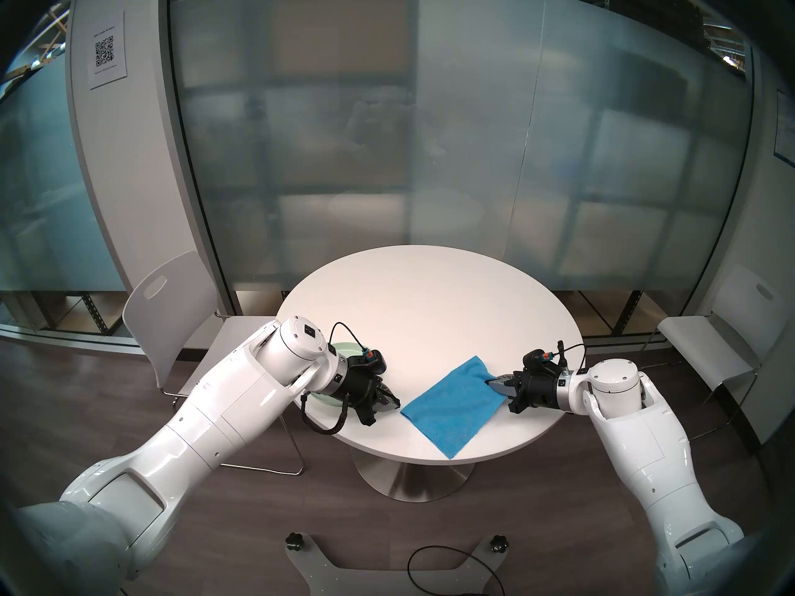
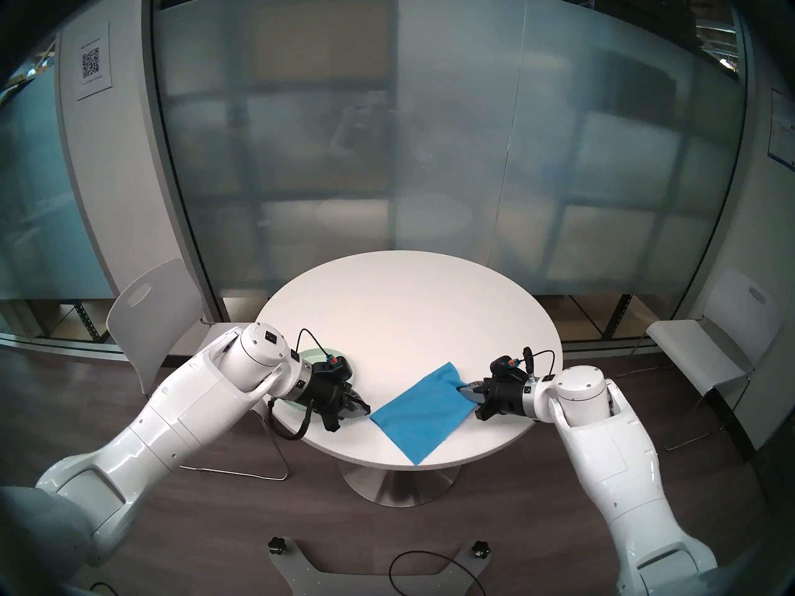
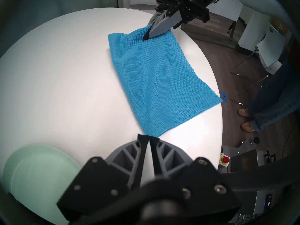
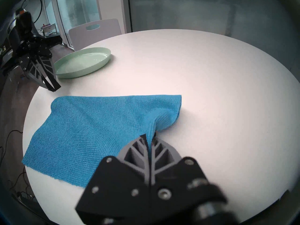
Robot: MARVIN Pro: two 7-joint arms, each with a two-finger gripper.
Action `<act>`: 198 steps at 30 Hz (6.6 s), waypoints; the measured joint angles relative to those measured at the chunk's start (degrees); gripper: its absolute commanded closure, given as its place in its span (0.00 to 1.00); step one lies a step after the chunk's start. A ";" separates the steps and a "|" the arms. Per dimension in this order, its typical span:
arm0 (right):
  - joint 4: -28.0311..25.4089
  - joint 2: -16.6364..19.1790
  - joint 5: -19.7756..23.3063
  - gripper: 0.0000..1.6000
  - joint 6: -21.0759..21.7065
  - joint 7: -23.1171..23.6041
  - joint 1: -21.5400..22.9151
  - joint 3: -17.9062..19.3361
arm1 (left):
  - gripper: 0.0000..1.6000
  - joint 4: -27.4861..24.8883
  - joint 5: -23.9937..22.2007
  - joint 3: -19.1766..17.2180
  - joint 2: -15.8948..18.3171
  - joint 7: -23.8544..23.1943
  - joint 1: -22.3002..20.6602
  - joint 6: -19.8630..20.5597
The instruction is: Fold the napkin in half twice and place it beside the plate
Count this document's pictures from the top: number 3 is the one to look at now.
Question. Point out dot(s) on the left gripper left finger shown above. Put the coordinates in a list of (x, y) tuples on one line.
[(103, 184)]

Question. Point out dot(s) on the yellow red emergency stop button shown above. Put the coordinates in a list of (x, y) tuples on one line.
[(224, 160)]

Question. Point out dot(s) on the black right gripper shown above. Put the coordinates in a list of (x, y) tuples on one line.
[(185, 6)]

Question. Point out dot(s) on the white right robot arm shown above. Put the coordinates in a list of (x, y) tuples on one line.
[(246, 1)]

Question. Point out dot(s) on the tan shoe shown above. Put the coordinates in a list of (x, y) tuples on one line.
[(243, 112), (248, 127)]

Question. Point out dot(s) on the blue floor tape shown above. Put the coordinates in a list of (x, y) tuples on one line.
[(224, 96)]

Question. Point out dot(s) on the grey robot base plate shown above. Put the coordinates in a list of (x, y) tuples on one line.
[(248, 142)]

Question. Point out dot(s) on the grey robot pedestal column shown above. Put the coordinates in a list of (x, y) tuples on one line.
[(253, 170)]

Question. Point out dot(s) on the blue microfibre napkin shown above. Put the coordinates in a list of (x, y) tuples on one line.
[(159, 79)]

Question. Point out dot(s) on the black base knob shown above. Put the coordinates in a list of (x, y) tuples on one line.
[(256, 140)]

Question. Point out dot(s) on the person blue jeans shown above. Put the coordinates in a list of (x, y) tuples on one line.
[(274, 100)]

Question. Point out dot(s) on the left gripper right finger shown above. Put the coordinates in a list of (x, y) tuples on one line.
[(187, 177)]

